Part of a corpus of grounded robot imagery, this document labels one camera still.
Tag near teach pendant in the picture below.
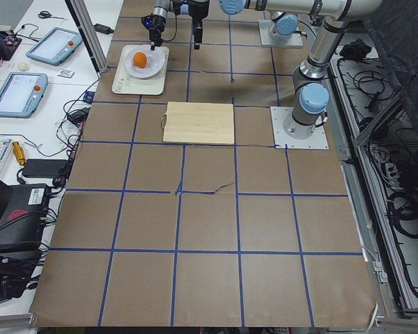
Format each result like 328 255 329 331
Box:
0 72 48 118

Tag orange fruit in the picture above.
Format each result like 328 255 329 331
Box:
132 51 148 68

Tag far teach pendant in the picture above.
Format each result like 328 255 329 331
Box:
26 27 83 65

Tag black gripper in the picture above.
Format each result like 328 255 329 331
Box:
187 0 210 50
141 14 167 51

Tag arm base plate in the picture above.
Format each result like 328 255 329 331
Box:
270 106 329 150
258 19 303 48

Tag teach pendant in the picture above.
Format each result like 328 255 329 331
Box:
26 27 83 65
0 72 48 118

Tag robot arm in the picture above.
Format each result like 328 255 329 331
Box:
219 0 381 139
141 1 298 50

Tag black computer box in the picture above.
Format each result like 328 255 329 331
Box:
0 182 51 253

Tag black power adapter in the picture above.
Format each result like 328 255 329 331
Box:
93 23 114 35

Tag aluminium frame post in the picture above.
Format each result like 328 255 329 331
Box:
65 0 108 74

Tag white round plate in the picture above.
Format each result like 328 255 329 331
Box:
123 45 166 79

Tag cream bear tray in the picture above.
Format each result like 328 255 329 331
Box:
111 45 169 95

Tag bamboo cutting board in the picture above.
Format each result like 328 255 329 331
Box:
162 102 235 145

